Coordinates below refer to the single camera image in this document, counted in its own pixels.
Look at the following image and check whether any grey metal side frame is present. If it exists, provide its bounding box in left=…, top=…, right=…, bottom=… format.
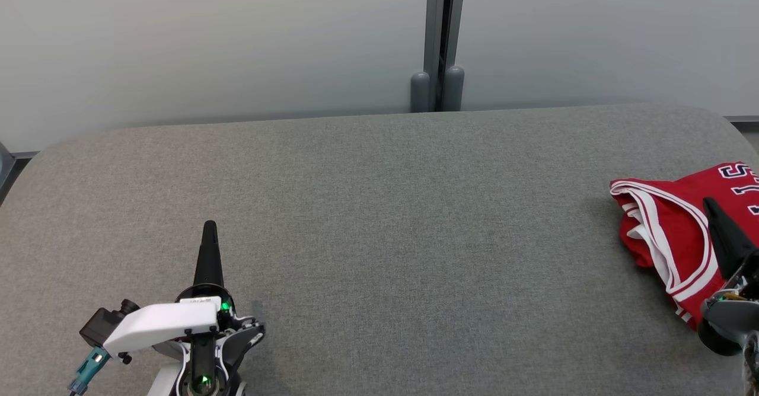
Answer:
left=0, top=140, right=16, bottom=193

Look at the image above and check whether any grey partition post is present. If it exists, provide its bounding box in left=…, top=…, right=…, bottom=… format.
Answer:
left=410, top=0, right=468, bottom=114

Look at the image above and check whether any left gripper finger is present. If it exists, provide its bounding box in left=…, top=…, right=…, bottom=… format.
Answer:
left=192, top=220, right=225, bottom=288

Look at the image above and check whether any left black cable, teal plug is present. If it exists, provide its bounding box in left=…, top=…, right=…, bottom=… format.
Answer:
left=68, top=346, right=111, bottom=396

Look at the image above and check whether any red and white jersey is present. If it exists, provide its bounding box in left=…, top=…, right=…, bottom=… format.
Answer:
left=610, top=161, right=759, bottom=332

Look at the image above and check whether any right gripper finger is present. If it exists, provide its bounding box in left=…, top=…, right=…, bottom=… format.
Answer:
left=703, top=197, right=758, bottom=282

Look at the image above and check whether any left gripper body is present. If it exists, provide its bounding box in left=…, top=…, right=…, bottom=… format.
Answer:
left=104, top=284, right=266, bottom=380

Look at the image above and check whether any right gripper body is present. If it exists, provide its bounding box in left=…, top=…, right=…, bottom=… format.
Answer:
left=698, top=254, right=759, bottom=357

